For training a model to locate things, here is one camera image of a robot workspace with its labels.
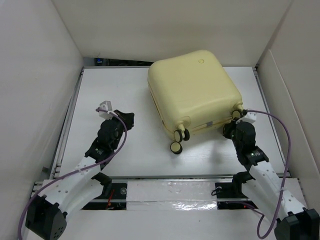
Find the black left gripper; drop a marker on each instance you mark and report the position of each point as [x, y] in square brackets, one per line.
[127, 117]

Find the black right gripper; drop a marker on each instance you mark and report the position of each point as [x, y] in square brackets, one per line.
[228, 127]

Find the yellow hard-shell suitcase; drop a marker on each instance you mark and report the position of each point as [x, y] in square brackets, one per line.
[192, 93]

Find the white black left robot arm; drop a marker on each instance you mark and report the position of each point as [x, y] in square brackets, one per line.
[51, 207]

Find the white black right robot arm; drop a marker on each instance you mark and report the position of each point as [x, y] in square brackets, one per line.
[260, 184]

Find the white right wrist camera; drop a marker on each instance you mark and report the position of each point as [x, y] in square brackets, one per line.
[247, 116]

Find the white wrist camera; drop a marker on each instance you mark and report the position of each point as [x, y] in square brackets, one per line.
[247, 116]
[105, 108]

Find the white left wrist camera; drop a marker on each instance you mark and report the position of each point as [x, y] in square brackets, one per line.
[105, 108]

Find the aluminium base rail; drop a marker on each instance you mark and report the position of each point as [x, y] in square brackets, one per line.
[167, 194]

